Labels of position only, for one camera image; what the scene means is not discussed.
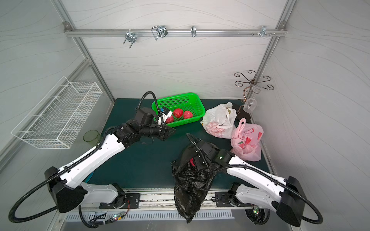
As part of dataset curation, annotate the red apple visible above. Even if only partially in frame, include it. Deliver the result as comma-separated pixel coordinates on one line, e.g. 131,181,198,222
165,116,174,124
173,108,184,118
189,158,196,167
183,111,193,119

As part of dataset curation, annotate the black plastic bag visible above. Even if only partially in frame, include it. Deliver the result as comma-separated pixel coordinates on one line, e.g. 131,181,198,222
172,144,216,223

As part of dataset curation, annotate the white printed plastic bag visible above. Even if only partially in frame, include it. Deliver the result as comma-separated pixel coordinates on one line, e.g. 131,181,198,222
200,102,237,139

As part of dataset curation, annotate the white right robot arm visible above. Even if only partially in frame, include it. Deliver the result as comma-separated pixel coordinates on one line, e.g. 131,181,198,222
192,139,323,227

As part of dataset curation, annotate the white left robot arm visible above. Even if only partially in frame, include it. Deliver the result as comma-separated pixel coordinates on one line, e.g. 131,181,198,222
8,107,175,223

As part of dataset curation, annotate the pink plastic bag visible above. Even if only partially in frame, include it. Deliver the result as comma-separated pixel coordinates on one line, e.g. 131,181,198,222
231,118,264,162

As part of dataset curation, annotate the green plastic basket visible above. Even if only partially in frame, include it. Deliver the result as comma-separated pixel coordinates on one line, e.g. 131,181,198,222
157,93,206,128

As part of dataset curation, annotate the green translucent cup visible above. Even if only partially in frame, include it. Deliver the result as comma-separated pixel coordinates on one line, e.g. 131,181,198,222
83,130,102,146

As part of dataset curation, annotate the clear glass on stand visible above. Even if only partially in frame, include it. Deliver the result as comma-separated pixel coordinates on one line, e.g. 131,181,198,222
243,98,257,113

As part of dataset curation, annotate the metal clamp hook left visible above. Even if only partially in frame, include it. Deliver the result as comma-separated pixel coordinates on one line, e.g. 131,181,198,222
123,31,137,49

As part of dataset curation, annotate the metal clamp hook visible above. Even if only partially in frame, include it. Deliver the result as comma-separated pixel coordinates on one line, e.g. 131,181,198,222
123,31,137,49
151,26,168,40

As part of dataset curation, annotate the bronze curled hook stand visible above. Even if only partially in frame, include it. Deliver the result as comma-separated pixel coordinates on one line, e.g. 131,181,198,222
233,70,275,123

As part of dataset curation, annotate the metal clamp hook middle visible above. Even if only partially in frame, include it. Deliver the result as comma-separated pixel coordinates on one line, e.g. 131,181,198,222
151,26,168,40

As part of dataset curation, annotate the small metal hook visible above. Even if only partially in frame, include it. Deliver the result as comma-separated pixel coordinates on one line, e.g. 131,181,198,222
190,26,197,38

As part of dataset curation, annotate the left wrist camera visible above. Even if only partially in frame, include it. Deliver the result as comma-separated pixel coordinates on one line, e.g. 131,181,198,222
159,107,172,124

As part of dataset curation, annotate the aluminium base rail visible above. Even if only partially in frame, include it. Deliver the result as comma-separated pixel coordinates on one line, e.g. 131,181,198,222
57,189,295,211

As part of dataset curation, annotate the white wire basket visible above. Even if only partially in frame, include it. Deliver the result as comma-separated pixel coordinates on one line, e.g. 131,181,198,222
11,77,102,149

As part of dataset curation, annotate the aluminium crossbar rail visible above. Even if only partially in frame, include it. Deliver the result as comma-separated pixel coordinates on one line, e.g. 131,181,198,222
65,28,288,38

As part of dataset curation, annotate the metal bracket right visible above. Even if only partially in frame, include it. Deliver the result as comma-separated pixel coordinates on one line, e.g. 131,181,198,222
251,26,276,37

